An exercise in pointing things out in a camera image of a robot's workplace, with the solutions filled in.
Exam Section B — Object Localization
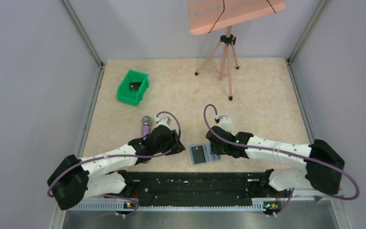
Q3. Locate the beige card holder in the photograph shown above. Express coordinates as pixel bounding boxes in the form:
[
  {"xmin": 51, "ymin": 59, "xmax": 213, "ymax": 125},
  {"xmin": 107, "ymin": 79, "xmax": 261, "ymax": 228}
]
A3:
[{"xmin": 189, "ymin": 143, "xmax": 221, "ymax": 166}]

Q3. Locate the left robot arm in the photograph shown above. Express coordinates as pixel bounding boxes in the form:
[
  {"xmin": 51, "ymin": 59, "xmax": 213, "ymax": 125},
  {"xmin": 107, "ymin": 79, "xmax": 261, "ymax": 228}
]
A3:
[{"xmin": 47, "ymin": 125, "xmax": 185, "ymax": 210}]

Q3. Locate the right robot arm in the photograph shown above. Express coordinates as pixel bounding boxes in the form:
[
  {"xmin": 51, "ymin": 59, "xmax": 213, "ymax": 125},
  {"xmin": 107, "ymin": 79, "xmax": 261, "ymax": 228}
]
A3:
[{"xmin": 205, "ymin": 125, "xmax": 345, "ymax": 195}]

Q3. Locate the purple glitter microphone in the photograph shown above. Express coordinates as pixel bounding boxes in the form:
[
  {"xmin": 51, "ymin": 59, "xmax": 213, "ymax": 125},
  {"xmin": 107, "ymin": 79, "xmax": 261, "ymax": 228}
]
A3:
[{"xmin": 141, "ymin": 115, "xmax": 153, "ymax": 139}]

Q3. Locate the green plastic bin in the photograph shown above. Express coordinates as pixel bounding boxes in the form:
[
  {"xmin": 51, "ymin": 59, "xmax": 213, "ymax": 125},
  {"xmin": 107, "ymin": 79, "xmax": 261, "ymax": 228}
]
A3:
[{"xmin": 117, "ymin": 70, "xmax": 149, "ymax": 106}]

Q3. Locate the black object in bin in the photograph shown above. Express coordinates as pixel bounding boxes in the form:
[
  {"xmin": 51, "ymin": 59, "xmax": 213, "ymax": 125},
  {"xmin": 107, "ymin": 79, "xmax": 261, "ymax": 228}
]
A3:
[{"xmin": 130, "ymin": 82, "xmax": 142, "ymax": 91}]

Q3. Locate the pink music stand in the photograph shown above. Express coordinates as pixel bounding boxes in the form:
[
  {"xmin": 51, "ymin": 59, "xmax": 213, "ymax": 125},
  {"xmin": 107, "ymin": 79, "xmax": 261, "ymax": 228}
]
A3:
[{"xmin": 187, "ymin": 0, "xmax": 285, "ymax": 101}]

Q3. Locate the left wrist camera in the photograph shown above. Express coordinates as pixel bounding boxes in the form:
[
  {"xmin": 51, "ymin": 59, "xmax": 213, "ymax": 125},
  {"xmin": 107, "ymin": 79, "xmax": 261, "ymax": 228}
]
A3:
[{"xmin": 155, "ymin": 117, "xmax": 172, "ymax": 129}]

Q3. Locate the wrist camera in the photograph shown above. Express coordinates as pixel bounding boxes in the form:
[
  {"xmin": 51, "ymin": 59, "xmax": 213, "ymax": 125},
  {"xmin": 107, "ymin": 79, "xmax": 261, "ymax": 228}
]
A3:
[
  {"xmin": 214, "ymin": 114, "xmax": 232, "ymax": 133},
  {"xmin": 155, "ymin": 117, "xmax": 172, "ymax": 129}
]

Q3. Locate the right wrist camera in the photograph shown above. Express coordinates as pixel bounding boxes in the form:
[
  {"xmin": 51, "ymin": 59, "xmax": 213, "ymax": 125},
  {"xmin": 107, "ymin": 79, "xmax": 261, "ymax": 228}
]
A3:
[{"xmin": 214, "ymin": 114, "xmax": 232, "ymax": 133}]

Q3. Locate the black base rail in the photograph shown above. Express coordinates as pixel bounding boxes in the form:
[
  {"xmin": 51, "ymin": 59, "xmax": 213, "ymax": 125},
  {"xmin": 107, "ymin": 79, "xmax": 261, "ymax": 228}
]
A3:
[{"xmin": 119, "ymin": 171, "xmax": 290, "ymax": 207}]

